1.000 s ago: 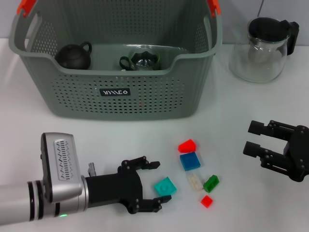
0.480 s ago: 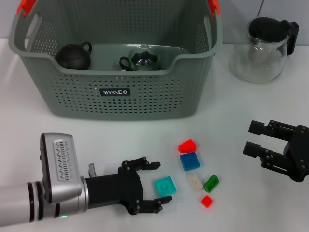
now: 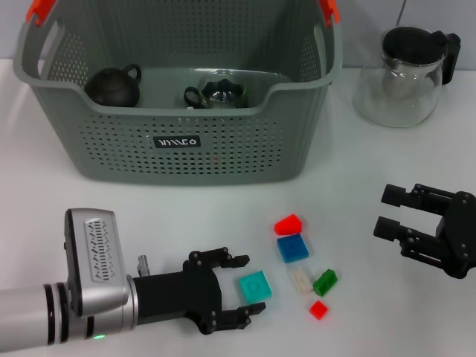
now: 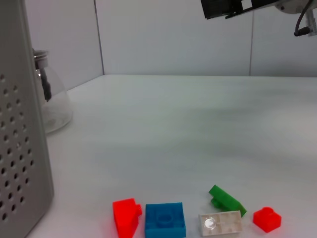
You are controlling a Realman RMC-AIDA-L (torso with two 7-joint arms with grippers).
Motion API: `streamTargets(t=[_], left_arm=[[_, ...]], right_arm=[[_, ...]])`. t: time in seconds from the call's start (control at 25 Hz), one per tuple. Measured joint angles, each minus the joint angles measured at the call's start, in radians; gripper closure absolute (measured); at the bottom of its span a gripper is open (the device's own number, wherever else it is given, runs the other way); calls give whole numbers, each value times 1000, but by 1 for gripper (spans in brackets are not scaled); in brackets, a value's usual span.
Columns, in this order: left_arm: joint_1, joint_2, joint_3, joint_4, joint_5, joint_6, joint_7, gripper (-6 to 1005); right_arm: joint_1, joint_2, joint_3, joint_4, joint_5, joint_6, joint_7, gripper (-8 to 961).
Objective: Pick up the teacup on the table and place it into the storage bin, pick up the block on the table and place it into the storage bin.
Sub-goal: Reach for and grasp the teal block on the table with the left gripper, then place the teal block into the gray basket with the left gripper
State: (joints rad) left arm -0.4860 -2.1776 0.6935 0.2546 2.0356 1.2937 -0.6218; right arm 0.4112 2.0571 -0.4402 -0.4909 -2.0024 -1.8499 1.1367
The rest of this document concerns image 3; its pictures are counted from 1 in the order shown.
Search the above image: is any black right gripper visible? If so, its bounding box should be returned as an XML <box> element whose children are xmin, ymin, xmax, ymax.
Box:
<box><xmin>373</xmin><ymin>183</ymin><xmax>476</xmax><ymax>279</ymax></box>

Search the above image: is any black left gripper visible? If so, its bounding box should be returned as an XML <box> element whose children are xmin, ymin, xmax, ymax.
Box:
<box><xmin>132</xmin><ymin>246</ymin><xmax>267</xmax><ymax>335</ymax></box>

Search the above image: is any teal square building block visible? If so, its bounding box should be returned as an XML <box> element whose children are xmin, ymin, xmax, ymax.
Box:
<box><xmin>237</xmin><ymin>269</ymin><xmax>273</xmax><ymax>304</ymax></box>

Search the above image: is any large white building block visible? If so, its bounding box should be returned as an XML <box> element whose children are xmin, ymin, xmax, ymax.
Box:
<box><xmin>289</xmin><ymin>266</ymin><xmax>314</xmax><ymax>295</ymax></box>

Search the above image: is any red slanted building block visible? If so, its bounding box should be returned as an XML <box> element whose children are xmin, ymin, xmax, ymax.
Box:
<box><xmin>274</xmin><ymin>213</ymin><xmax>304</xmax><ymax>236</ymax></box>

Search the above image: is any small red cube block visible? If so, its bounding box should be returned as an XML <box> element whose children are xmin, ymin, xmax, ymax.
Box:
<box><xmin>309</xmin><ymin>300</ymin><xmax>329</xmax><ymax>321</ymax></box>

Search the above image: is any blue square building block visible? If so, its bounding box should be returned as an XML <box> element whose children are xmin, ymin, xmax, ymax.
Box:
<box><xmin>277</xmin><ymin>234</ymin><xmax>310</xmax><ymax>264</ymax></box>

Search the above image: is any green building block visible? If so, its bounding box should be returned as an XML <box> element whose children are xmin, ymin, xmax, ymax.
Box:
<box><xmin>312</xmin><ymin>268</ymin><xmax>339</xmax><ymax>298</ymax></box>

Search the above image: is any grey perforated storage basket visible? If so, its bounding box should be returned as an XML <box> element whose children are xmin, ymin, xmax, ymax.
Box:
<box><xmin>13</xmin><ymin>0</ymin><xmax>345</xmax><ymax>187</ymax></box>

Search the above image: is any black pitcher lid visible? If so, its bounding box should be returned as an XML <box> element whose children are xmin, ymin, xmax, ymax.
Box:
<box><xmin>382</xmin><ymin>26</ymin><xmax>447</xmax><ymax>67</ymax></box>

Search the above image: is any black round teapot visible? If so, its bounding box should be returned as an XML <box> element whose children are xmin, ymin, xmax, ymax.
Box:
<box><xmin>85</xmin><ymin>63</ymin><xmax>144</xmax><ymax>109</ymax></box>

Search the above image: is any glass pitcher with black handle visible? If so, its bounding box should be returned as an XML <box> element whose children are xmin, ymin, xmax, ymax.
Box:
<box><xmin>353</xmin><ymin>25</ymin><xmax>463</xmax><ymax>129</ymax></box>

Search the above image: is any left wrist camera housing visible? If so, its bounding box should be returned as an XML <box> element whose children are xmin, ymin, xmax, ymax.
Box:
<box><xmin>63</xmin><ymin>208</ymin><xmax>129</xmax><ymax>317</ymax></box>

